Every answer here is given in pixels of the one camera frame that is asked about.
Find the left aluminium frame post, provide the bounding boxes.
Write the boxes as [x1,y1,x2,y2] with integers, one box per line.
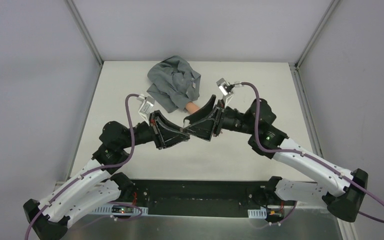
[64,0,104,68]

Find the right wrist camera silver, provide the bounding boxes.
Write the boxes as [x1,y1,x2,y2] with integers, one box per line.
[216,78,235,107]

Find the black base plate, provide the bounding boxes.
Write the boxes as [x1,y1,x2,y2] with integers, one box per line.
[115,179,294,218]

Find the right aluminium frame post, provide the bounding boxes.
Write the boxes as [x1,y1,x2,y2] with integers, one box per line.
[295,0,341,69]

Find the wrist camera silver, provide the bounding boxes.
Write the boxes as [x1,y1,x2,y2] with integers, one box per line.
[136,94,155,123]
[216,78,235,107]

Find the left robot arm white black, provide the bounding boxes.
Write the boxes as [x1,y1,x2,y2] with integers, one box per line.
[23,111,194,240]

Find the aluminium frame post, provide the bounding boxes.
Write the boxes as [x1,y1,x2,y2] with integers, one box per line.
[295,0,341,69]
[64,0,104,68]

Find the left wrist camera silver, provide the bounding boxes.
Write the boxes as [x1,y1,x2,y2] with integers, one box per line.
[136,94,155,123]

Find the mannequin hand with painted nails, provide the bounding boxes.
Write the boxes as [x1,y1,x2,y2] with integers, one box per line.
[185,102,200,115]

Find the grey shirt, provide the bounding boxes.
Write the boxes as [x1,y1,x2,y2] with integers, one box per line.
[147,55,201,113]

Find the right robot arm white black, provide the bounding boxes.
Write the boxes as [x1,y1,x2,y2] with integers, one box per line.
[183,95,368,223]

